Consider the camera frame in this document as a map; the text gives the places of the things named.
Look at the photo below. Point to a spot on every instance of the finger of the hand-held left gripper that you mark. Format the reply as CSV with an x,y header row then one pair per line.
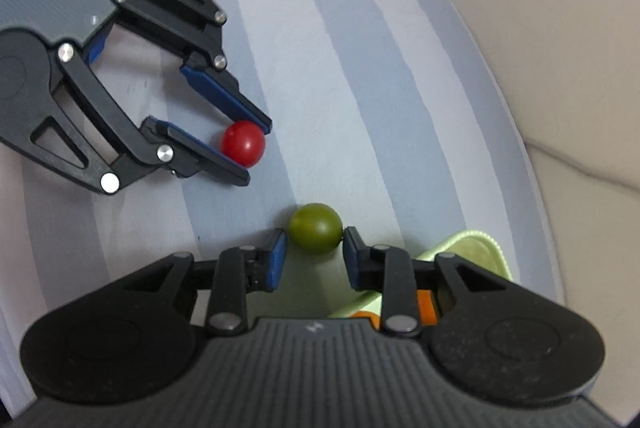
x,y
200,157
220,92

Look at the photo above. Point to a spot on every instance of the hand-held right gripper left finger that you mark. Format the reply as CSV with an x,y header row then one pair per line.
x,y
277,258

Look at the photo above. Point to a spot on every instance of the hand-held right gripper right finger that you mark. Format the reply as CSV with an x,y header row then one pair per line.
x,y
351,263

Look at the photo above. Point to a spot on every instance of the red cherry tomato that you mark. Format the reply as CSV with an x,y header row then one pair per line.
x,y
243,142

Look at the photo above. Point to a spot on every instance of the green cherry tomato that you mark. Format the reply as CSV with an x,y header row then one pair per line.
x,y
316,228

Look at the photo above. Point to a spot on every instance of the orange mandarin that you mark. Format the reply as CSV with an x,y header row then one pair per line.
x,y
426,305

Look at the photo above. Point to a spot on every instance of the light green plastic basin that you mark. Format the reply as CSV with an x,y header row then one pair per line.
x,y
475,248

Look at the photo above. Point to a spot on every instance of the blue striped cloth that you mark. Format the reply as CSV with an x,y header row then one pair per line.
x,y
350,57

